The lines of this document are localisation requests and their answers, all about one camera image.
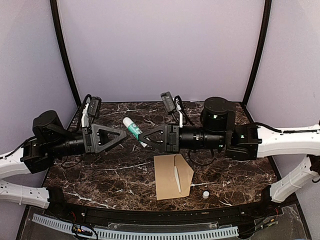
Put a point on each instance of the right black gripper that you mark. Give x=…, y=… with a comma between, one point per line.
x=170, y=144

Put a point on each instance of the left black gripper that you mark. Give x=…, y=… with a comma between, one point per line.
x=90, y=136

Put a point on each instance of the white letter paper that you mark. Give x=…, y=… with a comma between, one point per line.
x=177, y=178

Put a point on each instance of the small white-capped glue bottle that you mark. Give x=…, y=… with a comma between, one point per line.
x=133, y=129

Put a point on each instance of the brown kraft envelope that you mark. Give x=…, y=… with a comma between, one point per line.
x=165, y=182

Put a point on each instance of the white glue bottle cap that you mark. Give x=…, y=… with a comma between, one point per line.
x=205, y=194

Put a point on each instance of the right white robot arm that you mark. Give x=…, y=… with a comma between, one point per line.
x=243, y=142

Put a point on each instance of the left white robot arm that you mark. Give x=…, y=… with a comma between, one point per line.
x=38, y=153

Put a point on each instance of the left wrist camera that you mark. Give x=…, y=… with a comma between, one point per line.
x=89, y=110

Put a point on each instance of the black front frame rail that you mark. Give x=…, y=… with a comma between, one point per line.
x=239, y=214

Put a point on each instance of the white slotted cable duct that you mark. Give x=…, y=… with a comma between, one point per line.
x=119, y=231

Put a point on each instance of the left black corner post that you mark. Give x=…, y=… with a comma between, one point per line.
x=63, y=51

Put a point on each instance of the black corner post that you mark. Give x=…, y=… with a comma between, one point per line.
x=63, y=51
x=258, y=53

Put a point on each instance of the right black corner post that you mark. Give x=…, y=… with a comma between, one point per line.
x=258, y=53

